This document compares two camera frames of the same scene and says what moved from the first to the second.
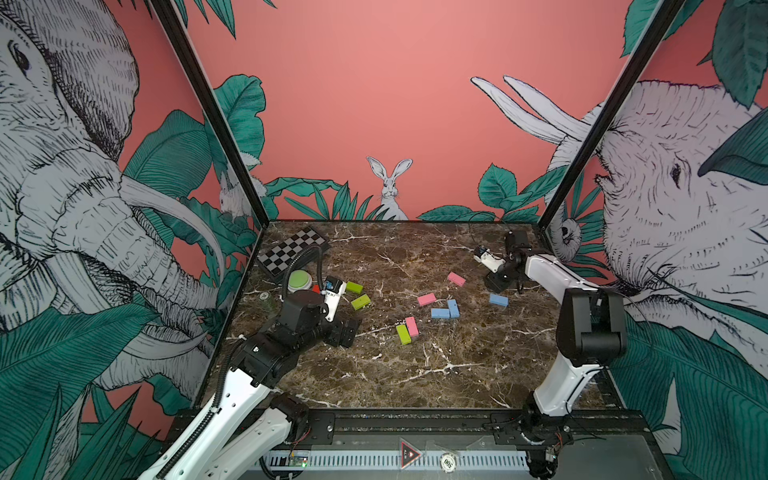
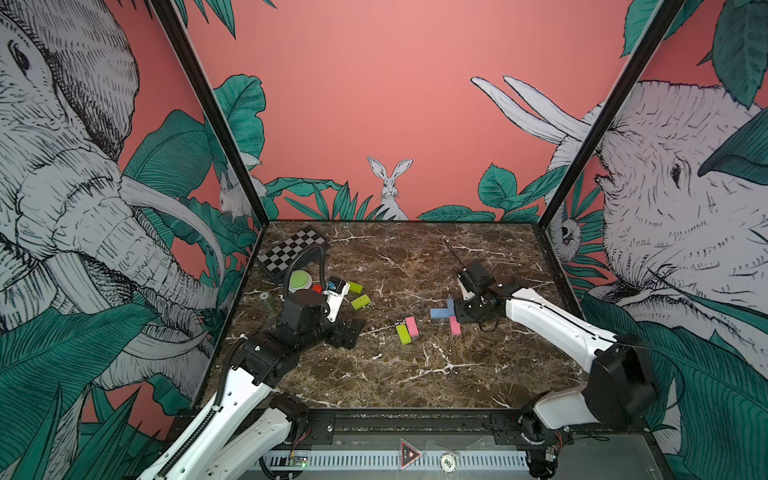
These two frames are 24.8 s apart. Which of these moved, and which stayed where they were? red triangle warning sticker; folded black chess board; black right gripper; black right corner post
Moved: black right gripper
Stayed: black right corner post; red triangle warning sticker; folded black chess board
